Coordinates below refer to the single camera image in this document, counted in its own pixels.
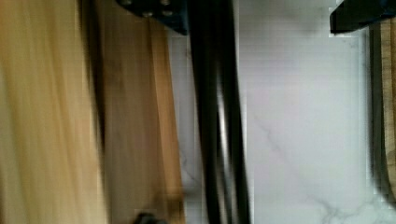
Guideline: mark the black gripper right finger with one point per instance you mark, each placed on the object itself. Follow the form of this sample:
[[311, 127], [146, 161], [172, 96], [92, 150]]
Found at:
[[352, 15]]

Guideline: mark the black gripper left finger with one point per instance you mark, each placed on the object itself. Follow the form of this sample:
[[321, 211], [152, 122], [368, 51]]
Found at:
[[171, 13]]

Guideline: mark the bamboo drawer box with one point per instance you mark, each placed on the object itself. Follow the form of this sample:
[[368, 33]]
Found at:
[[88, 127]]

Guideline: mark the wooden serving tray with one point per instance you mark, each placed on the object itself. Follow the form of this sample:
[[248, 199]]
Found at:
[[382, 61]]

